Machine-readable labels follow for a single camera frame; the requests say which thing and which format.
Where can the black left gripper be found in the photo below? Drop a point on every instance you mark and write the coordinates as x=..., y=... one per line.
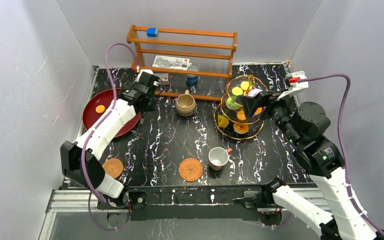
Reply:
x=142, y=102

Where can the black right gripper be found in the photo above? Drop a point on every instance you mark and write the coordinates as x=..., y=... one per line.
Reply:
x=250, y=103

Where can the pink frosted donut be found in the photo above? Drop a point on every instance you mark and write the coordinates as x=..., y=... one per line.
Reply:
x=254, y=92

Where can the orange round cookie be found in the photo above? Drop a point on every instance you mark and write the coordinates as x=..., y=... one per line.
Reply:
x=245, y=86
x=241, y=116

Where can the green round cookie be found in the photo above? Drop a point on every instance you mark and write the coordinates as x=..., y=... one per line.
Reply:
x=237, y=91

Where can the green frosted donut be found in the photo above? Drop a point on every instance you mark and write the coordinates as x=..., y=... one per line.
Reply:
x=231, y=105

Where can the three-tier glass gold stand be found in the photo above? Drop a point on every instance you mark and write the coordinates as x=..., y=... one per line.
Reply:
x=255, y=123

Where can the orange white round cake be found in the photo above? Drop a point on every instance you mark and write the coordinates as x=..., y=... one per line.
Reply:
x=240, y=128

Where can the yellow striped toy cake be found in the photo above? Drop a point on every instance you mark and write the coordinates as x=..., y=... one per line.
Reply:
x=222, y=121

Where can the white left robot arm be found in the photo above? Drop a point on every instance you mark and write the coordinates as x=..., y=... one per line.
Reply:
x=80, y=158

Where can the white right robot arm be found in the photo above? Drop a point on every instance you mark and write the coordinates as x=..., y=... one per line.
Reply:
x=322, y=160

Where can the small white red box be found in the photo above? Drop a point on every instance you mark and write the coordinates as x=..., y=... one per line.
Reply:
x=163, y=78

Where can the beige ceramic pitcher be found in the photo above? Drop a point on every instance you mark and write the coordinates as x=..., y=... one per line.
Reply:
x=185, y=104

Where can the white plastic packet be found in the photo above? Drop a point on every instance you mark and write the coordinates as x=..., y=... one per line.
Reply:
x=169, y=62

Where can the small orange macaron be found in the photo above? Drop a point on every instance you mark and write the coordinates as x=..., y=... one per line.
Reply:
x=100, y=109

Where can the red round tray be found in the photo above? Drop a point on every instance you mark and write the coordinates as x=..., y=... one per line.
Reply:
x=89, y=116

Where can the blue bottle cap jar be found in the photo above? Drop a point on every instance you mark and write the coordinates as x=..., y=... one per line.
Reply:
x=192, y=79

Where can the pink floral mug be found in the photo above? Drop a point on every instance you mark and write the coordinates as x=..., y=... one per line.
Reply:
x=218, y=157

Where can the wooden shelf rack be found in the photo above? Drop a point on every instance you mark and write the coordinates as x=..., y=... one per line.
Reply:
x=206, y=54

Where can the blue white eraser block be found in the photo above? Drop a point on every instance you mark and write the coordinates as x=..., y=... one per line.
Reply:
x=152, y=32

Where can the left woven rattan coaster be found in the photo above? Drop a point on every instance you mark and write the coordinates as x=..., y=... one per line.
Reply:
x=113, y=167

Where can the woven rattan coaster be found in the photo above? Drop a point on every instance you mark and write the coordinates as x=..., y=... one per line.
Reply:
x=113, y=167
x=190, y=169

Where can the centre woven rattan coaster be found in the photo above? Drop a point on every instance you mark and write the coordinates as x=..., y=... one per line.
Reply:
x=190, y=169

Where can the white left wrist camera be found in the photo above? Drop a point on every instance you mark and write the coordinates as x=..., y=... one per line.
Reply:
x=142, y=75

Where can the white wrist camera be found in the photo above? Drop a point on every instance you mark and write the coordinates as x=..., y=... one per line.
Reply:
x=142, y=75
x=294, y=84

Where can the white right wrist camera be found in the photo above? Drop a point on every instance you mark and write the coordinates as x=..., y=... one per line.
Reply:
x=294, y=84

